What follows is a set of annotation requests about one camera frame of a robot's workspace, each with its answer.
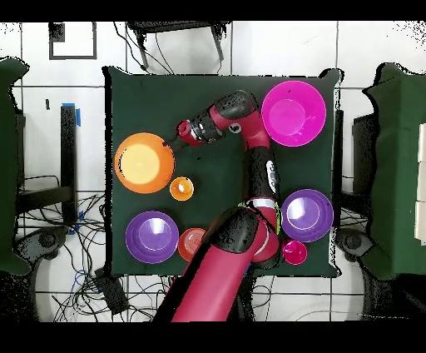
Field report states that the purple bowl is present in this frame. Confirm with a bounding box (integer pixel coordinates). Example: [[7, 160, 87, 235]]
[[280, 188, 334, 243], [125, 210, 181, 265]]

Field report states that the black metal table frame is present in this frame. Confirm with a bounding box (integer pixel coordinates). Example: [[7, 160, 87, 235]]
[[14, 102, 82, 227]]

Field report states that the orange cup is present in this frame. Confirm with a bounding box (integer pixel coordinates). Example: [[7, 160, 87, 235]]
[[169, 176, 195, 202]]

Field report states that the red-orange bowl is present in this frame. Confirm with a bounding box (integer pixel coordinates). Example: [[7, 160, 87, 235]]
[[177, 226, 207, 263]]

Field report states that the red cup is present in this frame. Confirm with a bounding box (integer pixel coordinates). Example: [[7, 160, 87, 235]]
[[281, 238, 309, 266]]

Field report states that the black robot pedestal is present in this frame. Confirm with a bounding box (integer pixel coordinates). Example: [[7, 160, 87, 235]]
[[236, 276, 255, 322]]

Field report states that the large orange bowl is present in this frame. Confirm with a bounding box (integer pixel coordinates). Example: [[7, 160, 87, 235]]
[[113, 132, 176, 195]]

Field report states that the green cloth covered table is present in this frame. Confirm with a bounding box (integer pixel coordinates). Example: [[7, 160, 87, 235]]
[[0, 57, 29, 276], [364, 62, 426, 281]]

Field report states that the black power strip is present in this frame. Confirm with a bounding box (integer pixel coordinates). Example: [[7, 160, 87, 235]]
[[94, 267, 129, 316]]

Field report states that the black metal stand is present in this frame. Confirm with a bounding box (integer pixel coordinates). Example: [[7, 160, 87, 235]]
[[126, 21, 232, 71]]

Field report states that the black square floor frame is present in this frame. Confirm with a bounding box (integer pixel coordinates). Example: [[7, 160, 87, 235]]
[[48, 21, 98, 61]]

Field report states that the pink bowl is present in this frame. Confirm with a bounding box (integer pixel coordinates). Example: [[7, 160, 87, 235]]
[[260, 80, 327, 148]]

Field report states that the dark green table cloth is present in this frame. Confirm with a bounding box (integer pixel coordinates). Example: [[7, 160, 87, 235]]
[[101, 66, 342, 278]]

